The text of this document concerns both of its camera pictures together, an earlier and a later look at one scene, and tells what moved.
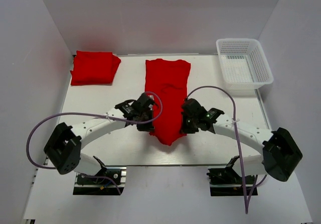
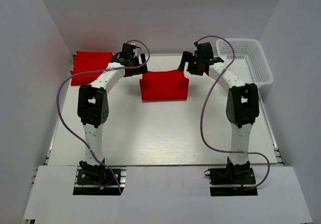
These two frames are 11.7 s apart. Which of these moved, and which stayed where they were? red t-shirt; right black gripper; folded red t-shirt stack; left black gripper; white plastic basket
Moved: left black gripper; red t-shirt; right black gripper
Stayed: folded red t-shirt stack; white plastic basket
